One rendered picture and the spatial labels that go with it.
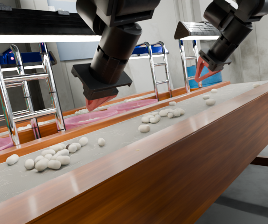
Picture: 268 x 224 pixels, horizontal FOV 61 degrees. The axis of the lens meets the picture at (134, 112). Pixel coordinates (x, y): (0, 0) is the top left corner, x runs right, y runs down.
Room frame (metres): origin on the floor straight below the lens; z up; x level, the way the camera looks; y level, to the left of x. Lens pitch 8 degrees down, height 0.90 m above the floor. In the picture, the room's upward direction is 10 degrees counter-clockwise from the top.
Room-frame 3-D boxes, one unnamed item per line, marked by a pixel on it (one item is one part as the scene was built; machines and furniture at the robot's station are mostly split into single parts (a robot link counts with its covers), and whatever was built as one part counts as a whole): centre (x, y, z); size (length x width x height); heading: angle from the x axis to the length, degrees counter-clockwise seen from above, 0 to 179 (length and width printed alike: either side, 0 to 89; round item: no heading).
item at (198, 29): (1.28, -0.50, 1.08); 0.62 x 0.08 x 0.07; 133
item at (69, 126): (1.00, 0.20, 0.72); 0.27 x 0.27 x 0.10
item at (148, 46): (1.63, -0.17, 0.90); 0.20 x 0.19 x 0.45; 133
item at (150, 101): (1.20, 0.00, 0.72); 0.27 x 0.27 x 0.10
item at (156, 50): (1.69, -0.11, 1.08); 0.62 x 0.08 x 0.07; 133
